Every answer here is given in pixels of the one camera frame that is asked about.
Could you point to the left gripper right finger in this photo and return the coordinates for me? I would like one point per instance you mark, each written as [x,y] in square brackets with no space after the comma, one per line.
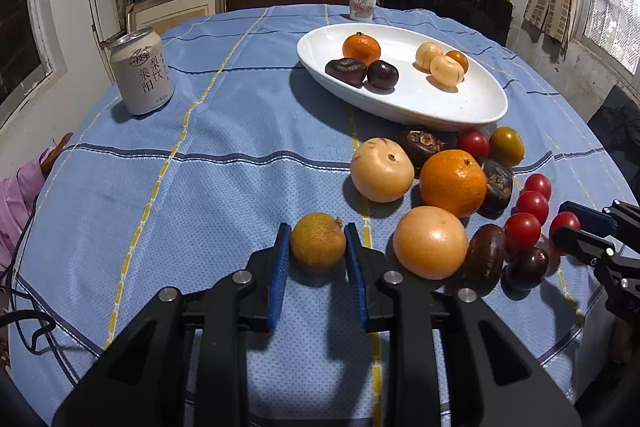
[355,274]

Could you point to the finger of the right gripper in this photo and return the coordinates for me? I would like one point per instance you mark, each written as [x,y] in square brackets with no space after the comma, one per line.
[591,220]
[587,248]

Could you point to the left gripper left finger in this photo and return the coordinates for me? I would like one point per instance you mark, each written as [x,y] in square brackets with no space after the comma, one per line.
[279,276]

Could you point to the brownish yellow longan fruit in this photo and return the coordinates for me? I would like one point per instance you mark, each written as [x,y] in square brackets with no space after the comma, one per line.
[318,242]

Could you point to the red cherry tomato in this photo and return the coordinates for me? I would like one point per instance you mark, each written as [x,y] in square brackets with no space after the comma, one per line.
[538,183]
[534,203]
[522,232]
[564,219]
[475,143]

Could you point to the dark purple small plum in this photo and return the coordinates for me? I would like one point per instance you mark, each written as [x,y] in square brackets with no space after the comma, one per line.
[527,269]

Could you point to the large peach round fruit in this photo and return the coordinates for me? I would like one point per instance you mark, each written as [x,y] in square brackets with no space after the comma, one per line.
[430,242]

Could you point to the large pale pear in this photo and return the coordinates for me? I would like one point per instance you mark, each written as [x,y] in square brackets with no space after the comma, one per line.
[381,170]

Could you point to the dark flat persimmon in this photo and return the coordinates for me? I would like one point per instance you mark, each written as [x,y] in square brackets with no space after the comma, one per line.
[499,187]

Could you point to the dark brown oval fruit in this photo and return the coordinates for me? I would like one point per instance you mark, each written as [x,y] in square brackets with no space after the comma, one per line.
[483,262]

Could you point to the yellow orange tomato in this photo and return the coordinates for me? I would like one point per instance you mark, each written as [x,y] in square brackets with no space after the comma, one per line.
[506,147]

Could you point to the large orange mandarin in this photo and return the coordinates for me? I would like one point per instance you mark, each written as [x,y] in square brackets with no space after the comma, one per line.
[452,180]

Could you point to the dark dried persimmon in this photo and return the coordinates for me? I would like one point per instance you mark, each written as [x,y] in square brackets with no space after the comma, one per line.
[421,143]

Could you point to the white round plate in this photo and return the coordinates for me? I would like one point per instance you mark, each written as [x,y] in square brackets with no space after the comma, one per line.
[416,98]

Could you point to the blue checked tablecloth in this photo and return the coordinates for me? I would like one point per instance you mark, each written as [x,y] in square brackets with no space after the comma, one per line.
[249,140]

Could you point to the dark brown wrinkled fruit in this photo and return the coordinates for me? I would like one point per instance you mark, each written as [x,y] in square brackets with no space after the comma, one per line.
[349,70]

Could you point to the pale peach round fruit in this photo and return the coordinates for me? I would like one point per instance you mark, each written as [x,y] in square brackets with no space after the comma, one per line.
[446,71]

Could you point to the small amber orange fruit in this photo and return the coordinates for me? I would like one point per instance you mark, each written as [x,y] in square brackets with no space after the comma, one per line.
[455,56]

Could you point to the small orange mandarin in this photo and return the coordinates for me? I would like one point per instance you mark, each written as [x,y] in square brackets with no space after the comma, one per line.
[362,47]

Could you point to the pale yellow round fruit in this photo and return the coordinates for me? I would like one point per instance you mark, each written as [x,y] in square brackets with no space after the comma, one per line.
[425,54]

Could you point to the white beverage can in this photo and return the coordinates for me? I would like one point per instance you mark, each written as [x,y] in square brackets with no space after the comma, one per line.
[141,74]

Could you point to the white paper cup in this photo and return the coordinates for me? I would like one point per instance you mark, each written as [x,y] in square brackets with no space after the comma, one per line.
[361,10]

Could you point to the pink cloth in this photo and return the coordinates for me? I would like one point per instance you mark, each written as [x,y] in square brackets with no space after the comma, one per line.
[17,197]

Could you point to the cardboard box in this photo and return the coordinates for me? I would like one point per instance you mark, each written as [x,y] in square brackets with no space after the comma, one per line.
[162,15]

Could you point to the aluminium window frame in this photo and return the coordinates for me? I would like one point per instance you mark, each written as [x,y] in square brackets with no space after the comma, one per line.
[31,55]

